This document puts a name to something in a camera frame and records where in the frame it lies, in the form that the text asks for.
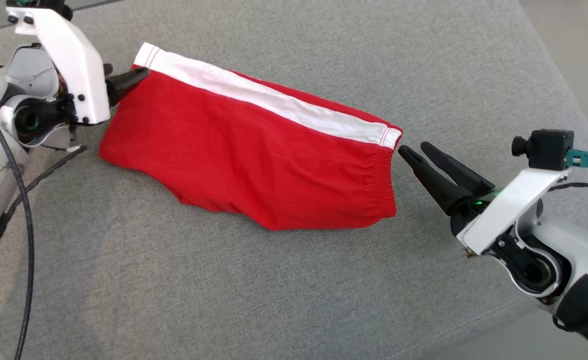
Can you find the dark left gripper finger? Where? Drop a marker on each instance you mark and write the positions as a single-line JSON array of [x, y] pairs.
[[123, 85]]

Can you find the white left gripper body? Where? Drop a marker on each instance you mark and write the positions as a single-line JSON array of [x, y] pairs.
[[78, 70]]

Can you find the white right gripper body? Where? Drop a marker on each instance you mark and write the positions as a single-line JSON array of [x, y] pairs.
[[509, 210]]

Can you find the red shorts white side band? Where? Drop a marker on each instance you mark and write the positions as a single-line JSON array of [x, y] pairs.
[[253, 165]]

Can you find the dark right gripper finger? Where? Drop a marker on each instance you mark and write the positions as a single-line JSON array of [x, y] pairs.
[[436, 185], [461, 172]]

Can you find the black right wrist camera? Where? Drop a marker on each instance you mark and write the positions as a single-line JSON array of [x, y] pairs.
[[549, 147]]

